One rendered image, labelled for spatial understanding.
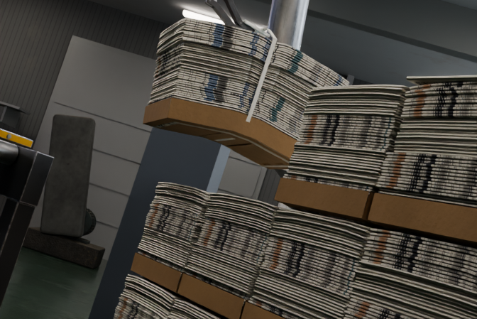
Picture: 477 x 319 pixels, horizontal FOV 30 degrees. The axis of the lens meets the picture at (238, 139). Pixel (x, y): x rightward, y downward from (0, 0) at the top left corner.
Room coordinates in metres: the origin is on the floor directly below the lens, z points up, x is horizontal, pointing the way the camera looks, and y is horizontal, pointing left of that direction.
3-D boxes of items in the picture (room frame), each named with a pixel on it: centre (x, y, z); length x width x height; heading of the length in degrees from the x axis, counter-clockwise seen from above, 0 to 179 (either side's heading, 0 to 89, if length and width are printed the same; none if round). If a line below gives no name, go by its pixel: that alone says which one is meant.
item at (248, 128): (2.05, 0.03, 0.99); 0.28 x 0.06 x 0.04; 15
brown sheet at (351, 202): (1.57, -0.33, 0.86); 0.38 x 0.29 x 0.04; 115
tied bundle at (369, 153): (1.57, -0.33, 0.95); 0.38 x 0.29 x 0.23; 115
